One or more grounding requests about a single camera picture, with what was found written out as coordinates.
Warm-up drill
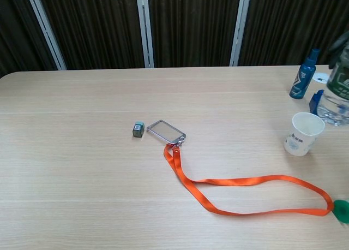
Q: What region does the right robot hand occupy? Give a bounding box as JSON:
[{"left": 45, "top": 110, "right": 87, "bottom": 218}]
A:
[{"left": 328, "top": 31, "right": 349, "bottom": 69}]

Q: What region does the transparent plastic water bottle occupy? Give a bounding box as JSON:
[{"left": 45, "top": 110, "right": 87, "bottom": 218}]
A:
[{"left": 316, "top": 52, "right": 349, "bottom": 127}]

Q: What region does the white round lid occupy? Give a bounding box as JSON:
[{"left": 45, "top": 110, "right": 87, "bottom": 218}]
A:
[{"left": 313, "top": 72, "right": 332, "bottom": 84}]

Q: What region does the white paper cup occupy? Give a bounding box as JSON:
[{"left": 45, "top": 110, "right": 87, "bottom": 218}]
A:
[{"left": 283, "top": 112, "right": 326, "bottom": 157}]

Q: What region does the feather shuttlecock green base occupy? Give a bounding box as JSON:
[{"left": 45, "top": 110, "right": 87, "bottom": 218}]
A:
[{"left": 332, "top": 199, "right": 349, "bottom": 224}]

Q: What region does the blue toy building block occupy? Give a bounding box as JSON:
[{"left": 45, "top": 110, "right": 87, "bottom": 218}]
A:
[{"left": 309, "top": 89, "right": 325, "bottom": 116}]

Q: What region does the clear badge holder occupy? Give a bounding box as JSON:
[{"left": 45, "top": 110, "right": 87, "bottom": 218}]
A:
[{"left": 146, "top": 119, "right": 188, "bottom": 147}]

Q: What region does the orange lanyard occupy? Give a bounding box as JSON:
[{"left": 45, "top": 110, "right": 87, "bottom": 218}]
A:
[{"left": 163, "top": 145, "right": 335, "bottom": 216}]

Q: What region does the black fabric partition panel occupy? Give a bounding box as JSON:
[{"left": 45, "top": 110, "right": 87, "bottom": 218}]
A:
[
  {"left": 0, "top": 0, "right": 59, "bottom": 79},
  {"left": 238, "top": 0, "right": 349, "bottom": 67},
  {"left": 147, "top": 0, "right": 242, "bottom": 68},
  {"left": 35, "top": 0, "right": 145, "bottom": 70}
]

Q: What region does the blue spray bottle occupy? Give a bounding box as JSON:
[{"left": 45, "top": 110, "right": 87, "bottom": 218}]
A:
[{"left": 288, "top": 48, "right": 320, "bottom": 100}]

